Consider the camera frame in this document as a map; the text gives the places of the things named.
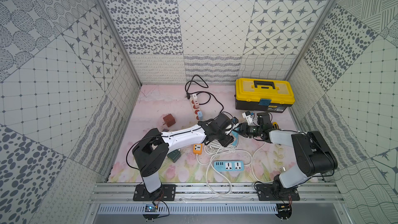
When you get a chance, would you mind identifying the light blue triangular socket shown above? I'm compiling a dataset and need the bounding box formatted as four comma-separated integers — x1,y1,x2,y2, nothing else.
231,130,239,147

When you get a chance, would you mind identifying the blue plug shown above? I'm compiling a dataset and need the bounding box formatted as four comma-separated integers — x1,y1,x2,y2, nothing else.
198,111,203,121

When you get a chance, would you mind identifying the white long power strip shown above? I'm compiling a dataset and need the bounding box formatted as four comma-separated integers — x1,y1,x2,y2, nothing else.
190,93,201,121

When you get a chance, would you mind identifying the orange power strip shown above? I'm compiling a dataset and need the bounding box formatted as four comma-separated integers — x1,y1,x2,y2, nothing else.
193,144,203,156

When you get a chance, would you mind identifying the blue white power strip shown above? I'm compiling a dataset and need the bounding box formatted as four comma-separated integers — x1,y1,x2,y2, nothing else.
213,161,244,172

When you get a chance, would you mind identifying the dark red cube adapter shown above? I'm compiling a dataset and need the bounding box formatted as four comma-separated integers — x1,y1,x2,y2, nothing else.
162,114,176,127

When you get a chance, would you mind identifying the dark green cube adapter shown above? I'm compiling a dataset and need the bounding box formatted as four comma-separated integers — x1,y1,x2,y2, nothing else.
167,149,181,163

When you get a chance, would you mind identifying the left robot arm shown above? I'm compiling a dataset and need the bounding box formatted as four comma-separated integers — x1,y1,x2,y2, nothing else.
126,113,239,194

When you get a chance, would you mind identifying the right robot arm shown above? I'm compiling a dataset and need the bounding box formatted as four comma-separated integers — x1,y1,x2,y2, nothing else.
237,111,338,198

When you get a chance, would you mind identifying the yellow black toolbox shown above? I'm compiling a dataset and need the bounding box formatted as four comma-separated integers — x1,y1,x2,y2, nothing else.
235,78,295,113

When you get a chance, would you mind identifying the white power cable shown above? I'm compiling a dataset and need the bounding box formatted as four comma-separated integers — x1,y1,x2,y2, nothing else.
195,139,271,197

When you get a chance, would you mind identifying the black power cable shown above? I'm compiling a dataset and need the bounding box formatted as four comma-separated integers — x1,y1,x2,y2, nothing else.
184,74,229,116

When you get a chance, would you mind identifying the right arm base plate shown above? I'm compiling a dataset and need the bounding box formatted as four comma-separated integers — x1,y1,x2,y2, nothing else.
254,184,300,201

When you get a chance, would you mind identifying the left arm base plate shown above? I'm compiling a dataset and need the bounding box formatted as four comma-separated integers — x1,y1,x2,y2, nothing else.
133,184,176,202

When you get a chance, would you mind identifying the aluminium rail frame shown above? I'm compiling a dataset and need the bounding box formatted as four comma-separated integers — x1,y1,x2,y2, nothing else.
88,181,344,204

